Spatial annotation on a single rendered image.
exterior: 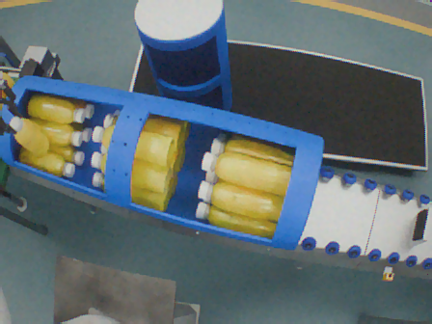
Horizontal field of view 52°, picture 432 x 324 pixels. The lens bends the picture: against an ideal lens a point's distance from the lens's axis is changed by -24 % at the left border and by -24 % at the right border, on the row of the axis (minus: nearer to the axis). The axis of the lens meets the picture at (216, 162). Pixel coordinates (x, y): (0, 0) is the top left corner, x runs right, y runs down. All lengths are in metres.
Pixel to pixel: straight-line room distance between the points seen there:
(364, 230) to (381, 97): 1.12
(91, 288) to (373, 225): 0.84
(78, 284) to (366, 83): 1.70
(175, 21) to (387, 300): 1.67
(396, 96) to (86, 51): 1.68
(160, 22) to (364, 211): 0.83
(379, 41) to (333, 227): 1.57
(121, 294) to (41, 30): 2.01
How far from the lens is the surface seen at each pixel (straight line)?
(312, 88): 2.45
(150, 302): 1.40
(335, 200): 1.51
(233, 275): 2.40
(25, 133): 1.33
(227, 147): 1.31
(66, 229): 2.56
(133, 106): 1.28
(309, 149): 1.23
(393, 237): 1.55
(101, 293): 1.43
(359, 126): 2.43
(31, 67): 1.72
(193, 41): 1.58
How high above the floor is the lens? 2.39
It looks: 75 degrees down
